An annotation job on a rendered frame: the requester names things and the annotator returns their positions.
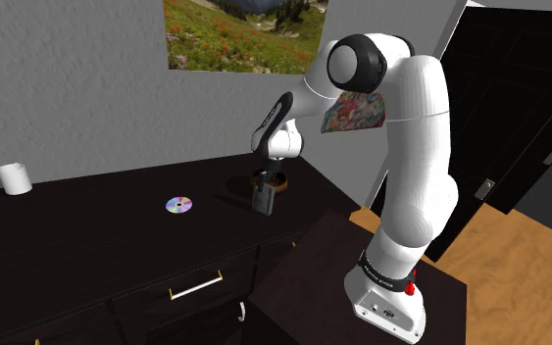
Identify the brown wooden bowl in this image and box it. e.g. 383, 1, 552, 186
249, 169, 289, 195

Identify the shiny compact disc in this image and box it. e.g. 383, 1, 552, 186
165, 196, 194, 216

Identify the dark robot stand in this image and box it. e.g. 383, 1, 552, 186
248, 209, 469, 345

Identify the dark wooden chest of drawers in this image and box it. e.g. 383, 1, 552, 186
0, 152, 363, 345

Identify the black door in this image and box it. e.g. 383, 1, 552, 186
370, 6, 552, 263

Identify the white cup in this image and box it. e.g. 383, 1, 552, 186
0, 163, 34, 197

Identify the colourful patterned wall picture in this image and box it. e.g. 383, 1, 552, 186
320, 89, 387, 134

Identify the mountain meadow wall picture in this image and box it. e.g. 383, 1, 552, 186
162, 0, 329, 75

